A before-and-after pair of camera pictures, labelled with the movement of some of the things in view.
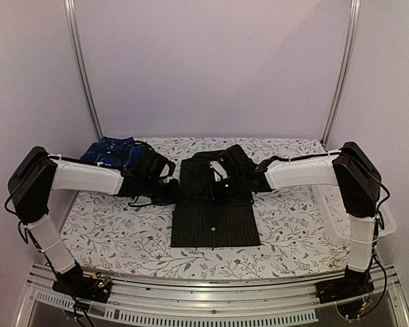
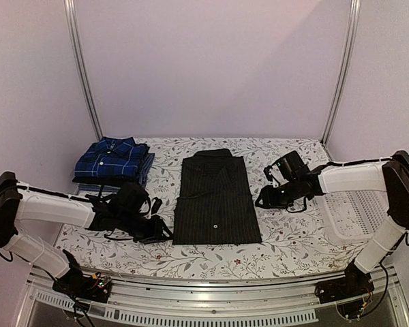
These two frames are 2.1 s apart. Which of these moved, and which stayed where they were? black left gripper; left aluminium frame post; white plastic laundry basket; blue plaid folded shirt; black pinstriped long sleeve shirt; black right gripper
Moved: black right gripper; black left gripper
Stayed: left aluminium frame post; blue plaid folded shirt; black pinstriped long sleeve shirt; white plastic laundry basket
